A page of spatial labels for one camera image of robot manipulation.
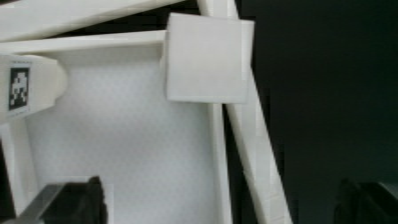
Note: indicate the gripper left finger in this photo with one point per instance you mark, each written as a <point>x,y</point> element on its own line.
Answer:
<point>67,204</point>

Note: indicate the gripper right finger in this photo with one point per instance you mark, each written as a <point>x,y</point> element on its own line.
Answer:
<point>366,203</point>

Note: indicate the white desk leg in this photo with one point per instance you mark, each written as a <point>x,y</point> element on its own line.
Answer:
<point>207,53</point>
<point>31,85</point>

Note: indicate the white desk top tray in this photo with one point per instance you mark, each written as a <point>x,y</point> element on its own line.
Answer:
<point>120,135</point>

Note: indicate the white L-shaped fence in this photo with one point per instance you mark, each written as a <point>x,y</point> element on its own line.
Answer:
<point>37,19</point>

